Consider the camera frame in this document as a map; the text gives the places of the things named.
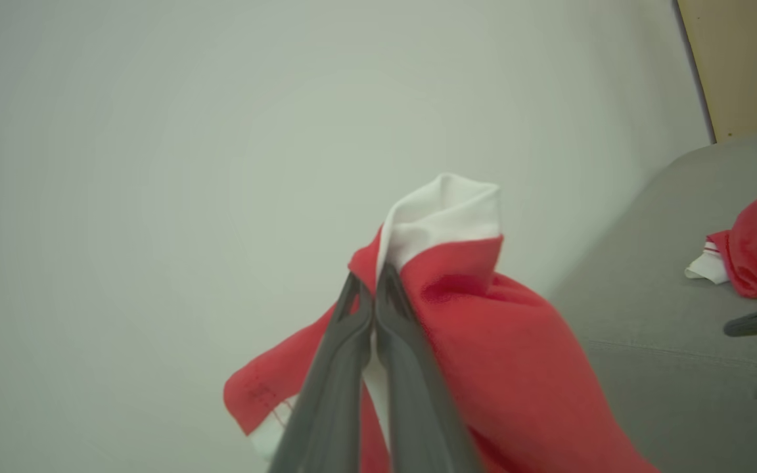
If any grey fabric sofa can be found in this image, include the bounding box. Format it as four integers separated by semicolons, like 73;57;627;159
549;128;757;473

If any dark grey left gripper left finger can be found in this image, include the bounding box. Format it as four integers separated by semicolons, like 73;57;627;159
268;273;374;473

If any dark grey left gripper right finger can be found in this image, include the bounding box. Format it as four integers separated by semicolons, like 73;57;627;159
375;263;484;473

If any beige wooden panel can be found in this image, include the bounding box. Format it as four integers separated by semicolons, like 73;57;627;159
676;0;757;143

